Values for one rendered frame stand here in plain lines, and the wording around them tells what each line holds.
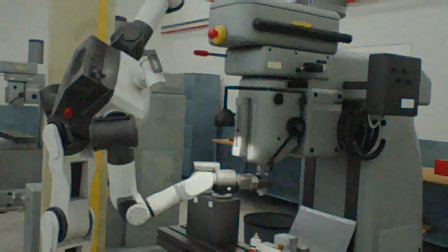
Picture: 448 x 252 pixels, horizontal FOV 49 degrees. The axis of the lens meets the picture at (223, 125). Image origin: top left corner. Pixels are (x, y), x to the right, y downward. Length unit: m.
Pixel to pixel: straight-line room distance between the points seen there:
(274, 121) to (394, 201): 0.67
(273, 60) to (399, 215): 0.89
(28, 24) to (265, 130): 9.28
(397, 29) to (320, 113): 4.94
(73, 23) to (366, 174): 2.09
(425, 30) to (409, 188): 4.44
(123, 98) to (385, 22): 5.49
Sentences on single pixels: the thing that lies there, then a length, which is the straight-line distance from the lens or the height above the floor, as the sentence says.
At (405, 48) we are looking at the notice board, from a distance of 6.63.
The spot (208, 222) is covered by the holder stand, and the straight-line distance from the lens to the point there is 2.14.
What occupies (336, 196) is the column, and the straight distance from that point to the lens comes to 2.10.
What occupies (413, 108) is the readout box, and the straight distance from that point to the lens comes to 1.86.
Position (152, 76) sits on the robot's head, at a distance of 1.69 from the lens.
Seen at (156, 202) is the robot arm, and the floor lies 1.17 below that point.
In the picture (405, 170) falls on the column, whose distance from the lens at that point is 2.19.
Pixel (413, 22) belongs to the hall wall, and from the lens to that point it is 6.63.
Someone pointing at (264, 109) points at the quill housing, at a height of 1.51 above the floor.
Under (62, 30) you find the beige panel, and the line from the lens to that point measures 3.29.
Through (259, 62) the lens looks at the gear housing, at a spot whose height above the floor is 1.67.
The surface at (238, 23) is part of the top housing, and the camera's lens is 1.66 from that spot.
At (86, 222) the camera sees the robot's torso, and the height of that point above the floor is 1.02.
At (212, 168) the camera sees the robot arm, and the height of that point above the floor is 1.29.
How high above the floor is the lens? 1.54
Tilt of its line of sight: 3 degrees down
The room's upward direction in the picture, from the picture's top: 3 degrees clockwise
